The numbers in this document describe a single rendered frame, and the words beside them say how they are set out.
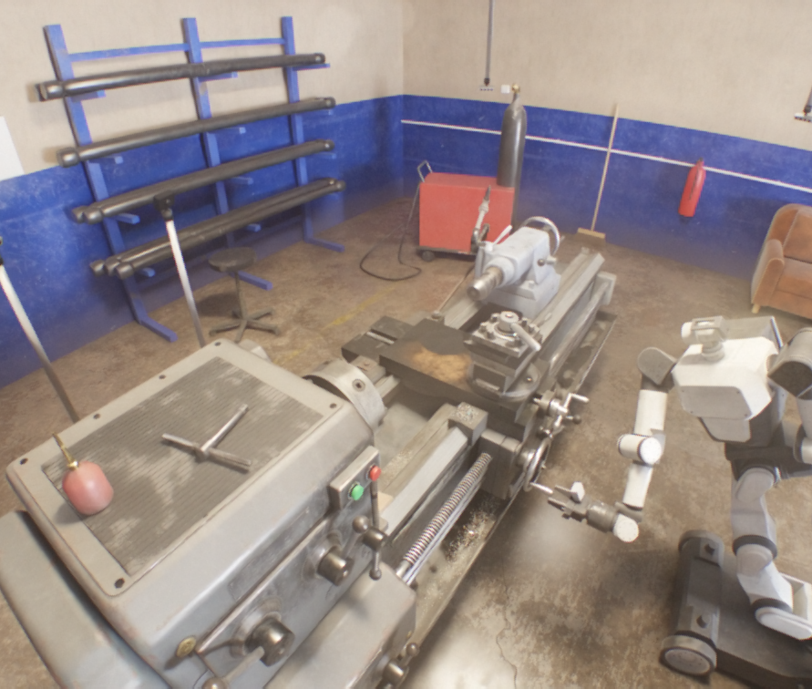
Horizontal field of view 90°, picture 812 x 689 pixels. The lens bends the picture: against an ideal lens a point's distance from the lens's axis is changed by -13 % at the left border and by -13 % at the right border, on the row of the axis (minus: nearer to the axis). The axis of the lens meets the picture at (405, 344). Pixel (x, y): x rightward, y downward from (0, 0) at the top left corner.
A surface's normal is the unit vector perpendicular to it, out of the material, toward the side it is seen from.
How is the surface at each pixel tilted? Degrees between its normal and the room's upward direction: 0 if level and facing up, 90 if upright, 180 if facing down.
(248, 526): 45
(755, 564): 90
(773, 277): 90
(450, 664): 0
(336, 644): 32
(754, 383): 72
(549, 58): 90
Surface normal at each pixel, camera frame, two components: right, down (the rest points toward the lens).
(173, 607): 0.58, -0.35
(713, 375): -0.88, -0.20
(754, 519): -0.51, 0.49
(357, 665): 0.44, -0.52
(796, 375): -0.73, 0.55
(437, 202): -0.25, 0.55
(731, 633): 0.00, -0.82
